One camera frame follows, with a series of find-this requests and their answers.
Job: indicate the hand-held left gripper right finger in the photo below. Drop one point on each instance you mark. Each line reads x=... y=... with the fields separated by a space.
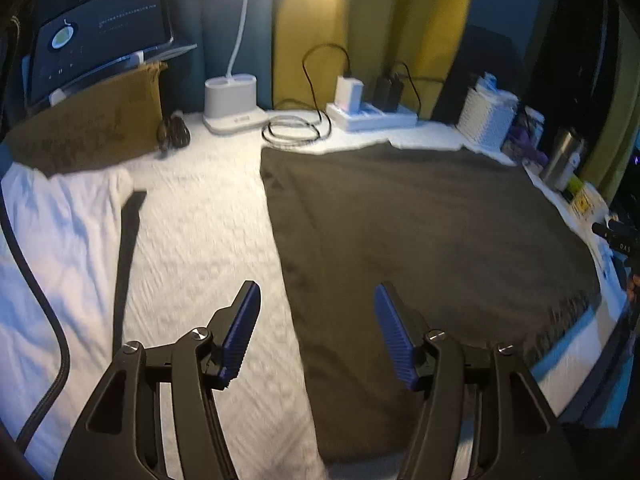
x=395 y=335

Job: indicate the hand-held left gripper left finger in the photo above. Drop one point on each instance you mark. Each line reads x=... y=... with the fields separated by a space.
x=240 y=330

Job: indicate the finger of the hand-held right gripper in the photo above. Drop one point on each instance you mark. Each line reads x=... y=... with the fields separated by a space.
x=605 y=228

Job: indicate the dark brown t-shirt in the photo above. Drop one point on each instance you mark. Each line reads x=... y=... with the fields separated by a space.
x=400 y=220

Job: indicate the white mug with yellow print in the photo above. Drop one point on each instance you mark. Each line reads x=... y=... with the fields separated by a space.
x=585 y=205

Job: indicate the yellow green container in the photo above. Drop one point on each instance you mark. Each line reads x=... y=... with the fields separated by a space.
x=575 y=185

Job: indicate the yellow curtain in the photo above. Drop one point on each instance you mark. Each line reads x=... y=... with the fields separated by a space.
x=360 y=20
x=615 y=150

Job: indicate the stainless steel bottle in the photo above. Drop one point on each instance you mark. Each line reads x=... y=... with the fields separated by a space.
x=562 y=160

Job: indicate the purple bag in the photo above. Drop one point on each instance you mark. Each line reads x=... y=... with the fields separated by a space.
x=522 y=147

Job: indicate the white quilted bed sheet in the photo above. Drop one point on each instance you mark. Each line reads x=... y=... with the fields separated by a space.
x=200 y=220

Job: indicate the clear jar with white lid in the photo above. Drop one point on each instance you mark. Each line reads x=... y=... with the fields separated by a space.
x=536 y=122

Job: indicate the white plastic basket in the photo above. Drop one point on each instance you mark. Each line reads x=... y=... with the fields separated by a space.
x=485 y=117

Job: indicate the blue white packet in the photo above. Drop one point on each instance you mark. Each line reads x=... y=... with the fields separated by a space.
x=492 y=85

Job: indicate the white crumpled cloth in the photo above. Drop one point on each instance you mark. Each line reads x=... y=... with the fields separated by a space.
x=65 y=240

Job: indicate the white power strip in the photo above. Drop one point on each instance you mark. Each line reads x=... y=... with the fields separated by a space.
x=380 y=117

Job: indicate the white desk lamp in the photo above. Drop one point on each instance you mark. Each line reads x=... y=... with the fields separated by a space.
x=230 y=102

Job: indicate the dark window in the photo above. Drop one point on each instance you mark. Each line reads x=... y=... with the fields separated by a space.
x=500 y=10

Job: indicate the black charger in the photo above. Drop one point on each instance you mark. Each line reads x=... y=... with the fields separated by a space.
x=389 y=92

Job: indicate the white charger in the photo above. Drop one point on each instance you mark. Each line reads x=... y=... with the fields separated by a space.
x=347 y=92

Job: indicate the brown cardboard box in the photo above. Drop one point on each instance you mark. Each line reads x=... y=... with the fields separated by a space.
x=90 y=125

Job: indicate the clear tablet stand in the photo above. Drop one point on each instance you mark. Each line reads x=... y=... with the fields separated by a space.
x=180 y=49

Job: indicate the black tablet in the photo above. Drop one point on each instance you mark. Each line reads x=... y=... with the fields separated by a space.
x=100 y=35

